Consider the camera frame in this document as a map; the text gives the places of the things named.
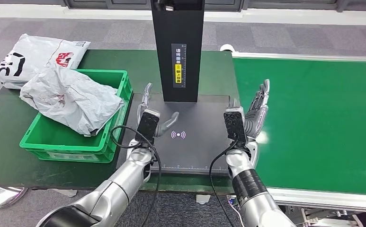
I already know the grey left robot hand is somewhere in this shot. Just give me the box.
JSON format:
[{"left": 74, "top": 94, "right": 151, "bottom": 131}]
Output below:
[{"left": 136, "top": 82, "right": 180, "bottom": 139}]

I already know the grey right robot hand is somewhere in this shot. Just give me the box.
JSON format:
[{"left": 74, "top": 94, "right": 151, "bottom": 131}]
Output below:
[{"left": 225, "top": 79, "right": 270, "bottom": 140}]

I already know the grey parcel dark red print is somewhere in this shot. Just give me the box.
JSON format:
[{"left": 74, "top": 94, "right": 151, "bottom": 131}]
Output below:
[{"left": 19, "top": 63, "right": 125, "bottom": 137}]

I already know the black inbound scanner machine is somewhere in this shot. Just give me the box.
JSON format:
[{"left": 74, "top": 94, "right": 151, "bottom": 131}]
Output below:
[{"left": 116, "top": 0, "right": 238, "bottom": 176}]

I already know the green conveyor belt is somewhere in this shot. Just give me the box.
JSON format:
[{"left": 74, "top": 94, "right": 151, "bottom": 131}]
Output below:
[{"left": 219, "top": 44, "right": 366, "bottom": 227}]

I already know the large white parcel black print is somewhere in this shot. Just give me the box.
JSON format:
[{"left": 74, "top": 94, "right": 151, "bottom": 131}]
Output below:
[{"left": 0, "top": 34, "right": 91, "bottom": 85}]

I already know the flat white parcel black print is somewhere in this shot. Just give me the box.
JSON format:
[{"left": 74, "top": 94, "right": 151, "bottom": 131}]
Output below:
[{"left": 1, "top": 82, "right": 27, "bottom": 91}]

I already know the yellow and black ruler sticker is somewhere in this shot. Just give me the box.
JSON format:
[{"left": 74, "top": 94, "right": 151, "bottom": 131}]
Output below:
[{"left": 171, "top": 43, "right": 187, "bottom": 89}]

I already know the green plastic crate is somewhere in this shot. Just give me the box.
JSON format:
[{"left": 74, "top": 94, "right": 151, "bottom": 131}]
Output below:
[{"left": 19, "top": 69, "right": 133, "bottom": 164}]

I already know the black left camera bracket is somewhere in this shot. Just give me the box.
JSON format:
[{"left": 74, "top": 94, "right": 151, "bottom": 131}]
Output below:
[{"left": 134, "top": 109, "right": 161, "bottom": 146}]

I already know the black camera bracket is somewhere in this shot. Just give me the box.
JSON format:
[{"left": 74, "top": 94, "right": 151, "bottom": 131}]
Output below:
[
  {"left": 223, "top": 106, "right": 249, "bottom": 148},
  {"left": 134, "top": 109, "right": 161, "bottom": 146}
]

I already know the black right camera bracket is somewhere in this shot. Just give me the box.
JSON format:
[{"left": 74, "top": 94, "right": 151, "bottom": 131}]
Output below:
[{"left": 223, "top": 106, "right": 249, "bottom": 148}]

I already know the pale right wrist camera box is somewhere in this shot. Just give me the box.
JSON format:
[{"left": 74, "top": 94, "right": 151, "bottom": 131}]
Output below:
[{"left": 248, "top": 141, "right": 259, "bottom": 168}]

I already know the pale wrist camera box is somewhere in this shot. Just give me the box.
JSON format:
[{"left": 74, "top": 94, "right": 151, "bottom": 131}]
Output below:
[
  {"left": 126, "top": 139, "right": 140, "bottom": 159},
  {"left": 248, "top": 141, "right": 259, "bottom": 168}
]

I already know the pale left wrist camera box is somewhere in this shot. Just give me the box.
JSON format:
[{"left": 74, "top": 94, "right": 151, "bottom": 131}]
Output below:
[{"left": 126, "top": 139, "right": 140, "bottom": 159}]

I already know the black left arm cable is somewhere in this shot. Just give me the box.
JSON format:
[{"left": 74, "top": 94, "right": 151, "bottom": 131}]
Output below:
[{"left": 110, "top": 125, "right": 162, "bottom": 227}]

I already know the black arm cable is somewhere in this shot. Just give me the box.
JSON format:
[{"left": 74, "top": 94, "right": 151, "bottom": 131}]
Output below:
[
  {"left": 209, "top": 142, "right": 237, "bottom": 227},
  {"left": 110, "top": 125, "right": 162, "bottom": 227}
]

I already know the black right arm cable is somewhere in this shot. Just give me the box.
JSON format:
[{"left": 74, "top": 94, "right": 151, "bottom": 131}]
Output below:
[{"left": 209, "top": 142, "right": 237, "bottom": 227}]

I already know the thin white wire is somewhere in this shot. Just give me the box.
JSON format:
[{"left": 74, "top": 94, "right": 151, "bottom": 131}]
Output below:
[{"left": 231, "top": 205, "right": 245, "bottom": 227}]

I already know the grey window frame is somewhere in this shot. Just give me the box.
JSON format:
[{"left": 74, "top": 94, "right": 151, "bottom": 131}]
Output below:
[{"left": 60, "top": 0, "right": 366, "bottom": 10}]

